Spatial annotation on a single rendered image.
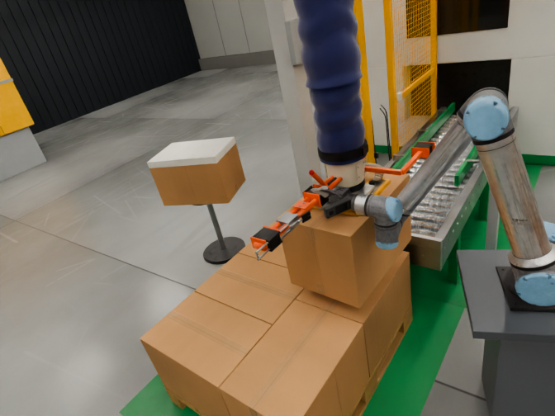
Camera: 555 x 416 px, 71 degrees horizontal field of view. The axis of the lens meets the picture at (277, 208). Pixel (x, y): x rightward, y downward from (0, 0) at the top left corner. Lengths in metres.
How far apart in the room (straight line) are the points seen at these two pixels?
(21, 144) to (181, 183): 5.83
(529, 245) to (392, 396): 1.22
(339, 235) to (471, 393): 1.18
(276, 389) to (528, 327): 1.00
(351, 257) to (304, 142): 1.78
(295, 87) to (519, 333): 2.26
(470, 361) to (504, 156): 1.47
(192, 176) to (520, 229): 2.29
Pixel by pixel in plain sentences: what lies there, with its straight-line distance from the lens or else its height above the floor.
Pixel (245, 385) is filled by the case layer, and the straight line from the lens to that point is 1.83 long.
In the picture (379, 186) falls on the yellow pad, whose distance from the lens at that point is 1.92.
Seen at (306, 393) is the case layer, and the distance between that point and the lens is 1.75.
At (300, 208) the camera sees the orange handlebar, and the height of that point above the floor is 1.19.
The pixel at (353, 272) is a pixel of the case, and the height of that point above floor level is 0.86.
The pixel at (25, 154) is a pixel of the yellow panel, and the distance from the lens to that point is 8.71.
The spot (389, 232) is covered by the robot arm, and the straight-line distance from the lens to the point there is 1.55.
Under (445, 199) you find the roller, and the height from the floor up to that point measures 0.54.
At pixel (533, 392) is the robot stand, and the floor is 0.26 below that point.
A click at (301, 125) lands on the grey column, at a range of 3.25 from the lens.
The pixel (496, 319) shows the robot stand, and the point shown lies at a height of 0.75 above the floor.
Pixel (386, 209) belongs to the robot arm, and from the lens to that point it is 1.49.
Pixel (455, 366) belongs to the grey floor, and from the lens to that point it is 2.51.
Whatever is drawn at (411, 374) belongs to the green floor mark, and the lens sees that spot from 2.45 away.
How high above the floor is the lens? 1.97
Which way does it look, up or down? 29 degrees down
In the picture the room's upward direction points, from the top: 13 degrees counter-clockwise
